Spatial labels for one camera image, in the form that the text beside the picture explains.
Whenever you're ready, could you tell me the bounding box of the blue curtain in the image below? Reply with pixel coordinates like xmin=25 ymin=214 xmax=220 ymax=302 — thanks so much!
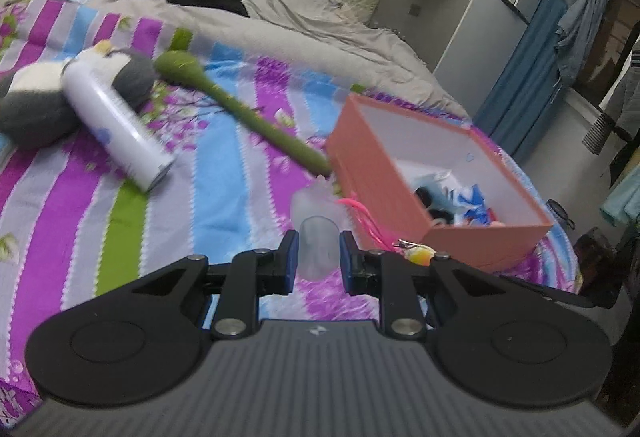
xmin=472 ymin=0 xmax=623 ymax=165

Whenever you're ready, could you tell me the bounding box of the hanging denim garment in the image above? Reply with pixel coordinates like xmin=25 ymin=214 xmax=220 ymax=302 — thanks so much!
xmin=554 ymin=0 xmax=623 ymax=88

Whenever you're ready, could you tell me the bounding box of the translucent frosted plastic piece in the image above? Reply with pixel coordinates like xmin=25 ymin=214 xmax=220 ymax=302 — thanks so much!
xmin=291 ymin=184 xmax=351 ymax=282

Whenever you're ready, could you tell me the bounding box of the white spray bottle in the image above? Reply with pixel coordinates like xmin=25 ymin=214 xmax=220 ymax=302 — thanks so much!
xmin=61 ymin=60 xmax=176 ymax=193

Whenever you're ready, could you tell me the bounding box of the pink cardboard box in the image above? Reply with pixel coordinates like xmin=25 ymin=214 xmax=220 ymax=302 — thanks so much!
xmin=325 ymin=92 xmax=556 ymax=274

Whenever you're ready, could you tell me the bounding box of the pink cord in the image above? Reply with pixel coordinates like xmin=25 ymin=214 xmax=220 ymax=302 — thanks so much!
xmin=339 ymin=197 xmax=396 ymax=254

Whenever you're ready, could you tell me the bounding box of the small yellow toy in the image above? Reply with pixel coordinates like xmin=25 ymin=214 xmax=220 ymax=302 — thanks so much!
xmin=395 ymin=239 xmax=437 ymax=268

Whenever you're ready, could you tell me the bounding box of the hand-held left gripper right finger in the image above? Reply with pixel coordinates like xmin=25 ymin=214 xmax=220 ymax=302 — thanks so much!
xmin=339 ymin=231 xmax=507 ymax=340

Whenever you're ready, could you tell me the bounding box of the dark brown bag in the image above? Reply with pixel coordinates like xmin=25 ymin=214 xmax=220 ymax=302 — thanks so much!
xmin=572 ymin=227 xmax=631 ymax=308

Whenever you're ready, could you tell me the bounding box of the teal cloth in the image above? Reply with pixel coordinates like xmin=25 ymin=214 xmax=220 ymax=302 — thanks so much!
xmin=600 ymin=167 xmax=640 ymax=230

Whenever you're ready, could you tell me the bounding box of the grey white penguin plush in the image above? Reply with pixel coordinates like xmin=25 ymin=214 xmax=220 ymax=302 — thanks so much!
xmin=0 ymin=40 xmax=157 ymax=149

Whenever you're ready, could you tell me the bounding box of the green plush stick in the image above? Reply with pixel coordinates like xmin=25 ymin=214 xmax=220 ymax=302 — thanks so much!
xmin=152 ymin=28 xmax=333 ymax=178

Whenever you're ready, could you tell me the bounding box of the grey garment with striped cuff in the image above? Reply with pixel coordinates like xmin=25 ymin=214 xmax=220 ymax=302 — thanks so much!
xmin=582 ymin=37 xmax=640 ymax=188

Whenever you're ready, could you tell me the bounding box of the striped floral bedsheet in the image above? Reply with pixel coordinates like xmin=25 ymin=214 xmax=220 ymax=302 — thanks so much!
xmin=0 ymin=0 xmax=581 ymax=410

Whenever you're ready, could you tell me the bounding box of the grey duvet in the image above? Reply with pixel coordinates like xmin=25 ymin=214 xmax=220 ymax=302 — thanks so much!
xmin=107 ymin=0 xmax=473 ymax=118

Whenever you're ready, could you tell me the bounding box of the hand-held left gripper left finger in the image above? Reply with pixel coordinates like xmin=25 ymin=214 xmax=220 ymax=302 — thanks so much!
xmin=127 ymin=231 xmax=301 ymax=340

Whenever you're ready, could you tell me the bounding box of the blue printed packet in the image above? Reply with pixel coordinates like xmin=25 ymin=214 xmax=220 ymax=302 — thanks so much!
xmin=450 ymin=184 xmax=493 ymax=225

